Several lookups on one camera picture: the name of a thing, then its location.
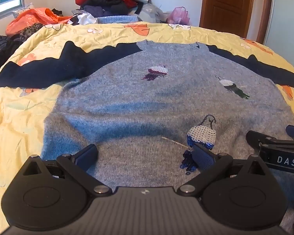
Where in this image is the patterned white cushion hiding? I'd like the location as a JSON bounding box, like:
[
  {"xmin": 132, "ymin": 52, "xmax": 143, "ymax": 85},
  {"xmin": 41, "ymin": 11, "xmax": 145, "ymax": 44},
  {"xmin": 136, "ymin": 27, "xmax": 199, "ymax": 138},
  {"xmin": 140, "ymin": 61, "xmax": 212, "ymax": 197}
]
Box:
[{"xmin": 12, "ymin": 3, "xmax": 35, "ymax": 18}]

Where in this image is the clear plastic bag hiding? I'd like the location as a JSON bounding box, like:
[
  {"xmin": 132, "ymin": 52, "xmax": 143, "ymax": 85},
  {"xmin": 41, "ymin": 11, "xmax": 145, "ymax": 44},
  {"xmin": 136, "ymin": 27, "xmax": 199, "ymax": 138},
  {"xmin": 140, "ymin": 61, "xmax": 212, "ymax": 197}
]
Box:
[{"xmin": 140, "ymin": 4, "xmax": 168, "ymax": 22}]

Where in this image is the orange plastic bag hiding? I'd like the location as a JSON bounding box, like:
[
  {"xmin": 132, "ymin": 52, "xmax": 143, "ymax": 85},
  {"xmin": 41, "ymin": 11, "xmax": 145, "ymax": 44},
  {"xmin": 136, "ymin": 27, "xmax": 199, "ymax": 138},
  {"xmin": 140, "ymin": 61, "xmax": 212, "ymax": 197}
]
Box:
[{"xmin": 5, "ymin": 8, "xmax": 73, "ymax": 37}]

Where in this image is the brown wooden door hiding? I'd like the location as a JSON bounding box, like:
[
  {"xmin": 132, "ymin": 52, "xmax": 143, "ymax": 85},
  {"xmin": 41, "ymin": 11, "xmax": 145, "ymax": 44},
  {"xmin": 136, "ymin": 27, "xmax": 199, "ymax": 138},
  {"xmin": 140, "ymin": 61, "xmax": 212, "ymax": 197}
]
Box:
[{"xmin": 199, "ymin": 0, "xmax": 273, "ymax": 44}]

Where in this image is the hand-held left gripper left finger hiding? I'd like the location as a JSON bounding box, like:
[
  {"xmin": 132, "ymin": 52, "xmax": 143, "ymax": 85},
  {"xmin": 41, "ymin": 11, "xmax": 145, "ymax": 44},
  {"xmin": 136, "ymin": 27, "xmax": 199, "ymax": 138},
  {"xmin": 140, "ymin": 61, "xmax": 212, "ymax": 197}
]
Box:
[{"xmin": 22, "ymin": 144, "xmax": 113, "ymax": 197}]

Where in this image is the yellow printed blanket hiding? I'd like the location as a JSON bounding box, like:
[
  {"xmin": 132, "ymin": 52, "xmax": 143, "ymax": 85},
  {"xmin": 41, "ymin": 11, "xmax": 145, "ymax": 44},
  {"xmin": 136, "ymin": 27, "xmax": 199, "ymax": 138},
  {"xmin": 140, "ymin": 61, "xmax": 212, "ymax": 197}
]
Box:
[{"xmin": 0, "ymin": 22, "xmax": 294, "ymax": 235}]

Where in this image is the light blue knit cloth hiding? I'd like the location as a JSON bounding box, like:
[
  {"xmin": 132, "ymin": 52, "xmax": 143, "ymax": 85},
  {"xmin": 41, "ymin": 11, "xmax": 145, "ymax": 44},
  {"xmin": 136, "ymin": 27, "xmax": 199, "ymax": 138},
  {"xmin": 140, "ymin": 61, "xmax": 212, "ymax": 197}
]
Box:
[{"xmin": 97, "ymin": 15, "xmax": 139, "ymax": 25}]

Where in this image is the window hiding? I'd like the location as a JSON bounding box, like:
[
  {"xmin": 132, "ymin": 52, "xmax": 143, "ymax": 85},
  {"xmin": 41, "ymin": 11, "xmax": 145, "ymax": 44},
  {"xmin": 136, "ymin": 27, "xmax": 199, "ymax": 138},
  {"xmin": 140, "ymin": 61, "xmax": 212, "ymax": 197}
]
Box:
[{"xmin": 0, "ymin": 0, "xmax": 27, "ymax": 24}]

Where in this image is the pink plastic bag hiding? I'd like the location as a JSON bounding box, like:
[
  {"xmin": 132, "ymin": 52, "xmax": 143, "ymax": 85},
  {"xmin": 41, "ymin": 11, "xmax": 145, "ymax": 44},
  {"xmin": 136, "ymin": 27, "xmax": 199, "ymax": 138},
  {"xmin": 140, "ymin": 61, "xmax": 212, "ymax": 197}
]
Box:
[{"xmin": 167, "ymin": 7, "xmax": 190, "ymax": 25}]

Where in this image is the grey sweater with navy sleeves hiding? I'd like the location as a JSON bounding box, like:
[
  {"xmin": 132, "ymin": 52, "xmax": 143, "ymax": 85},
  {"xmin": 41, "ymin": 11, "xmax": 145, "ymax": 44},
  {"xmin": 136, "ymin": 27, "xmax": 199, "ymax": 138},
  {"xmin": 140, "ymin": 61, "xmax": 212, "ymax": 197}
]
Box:
[{"xmin": 0, "ymin": 39, "xmax": 294, "ymax": 235}]

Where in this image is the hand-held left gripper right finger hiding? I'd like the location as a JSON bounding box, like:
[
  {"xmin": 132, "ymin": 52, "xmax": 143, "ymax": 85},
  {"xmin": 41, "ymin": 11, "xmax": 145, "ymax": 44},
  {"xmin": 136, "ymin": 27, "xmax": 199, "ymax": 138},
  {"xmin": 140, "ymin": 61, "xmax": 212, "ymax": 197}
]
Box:
[{"xmin": 177, "ymin": 143, "xmax": 269, "ymax": 197}]

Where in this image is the leopard print cloth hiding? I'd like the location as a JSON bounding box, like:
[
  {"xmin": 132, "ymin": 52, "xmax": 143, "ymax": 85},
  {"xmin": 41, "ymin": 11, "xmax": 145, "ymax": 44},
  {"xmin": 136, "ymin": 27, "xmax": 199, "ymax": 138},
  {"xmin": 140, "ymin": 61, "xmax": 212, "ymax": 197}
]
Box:
[{"xmin": 17, "ymin": 23, "xmax": 43, "ymax": 40}]

